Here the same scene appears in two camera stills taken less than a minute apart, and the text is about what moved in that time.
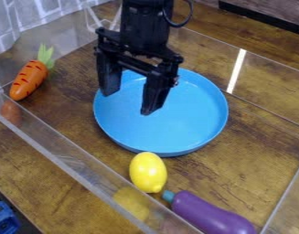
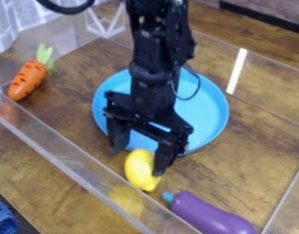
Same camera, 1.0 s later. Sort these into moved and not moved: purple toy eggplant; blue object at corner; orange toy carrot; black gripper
Moved: black gripper
Not moved: orange toy carrot; blue object at corner; purple toy eggplant
